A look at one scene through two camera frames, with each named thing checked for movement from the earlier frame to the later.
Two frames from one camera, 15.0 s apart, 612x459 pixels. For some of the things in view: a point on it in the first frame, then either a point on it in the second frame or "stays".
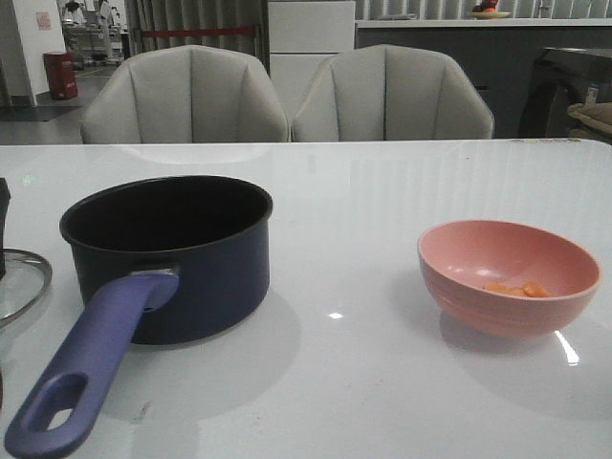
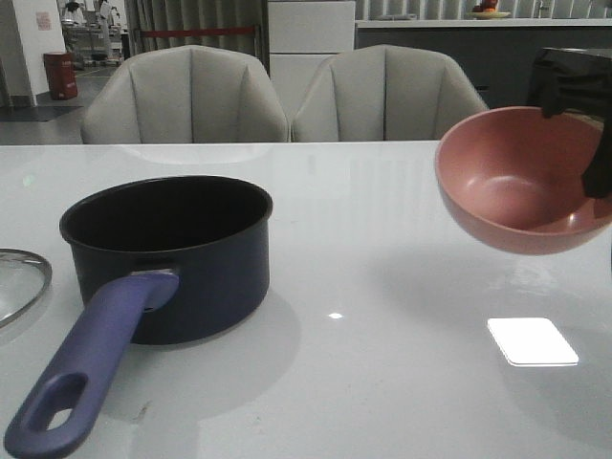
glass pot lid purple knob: (27, 278) stays
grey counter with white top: (500, 53) stays
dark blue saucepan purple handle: (161, 260) stays
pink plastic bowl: (501, 279) to (513, 178)
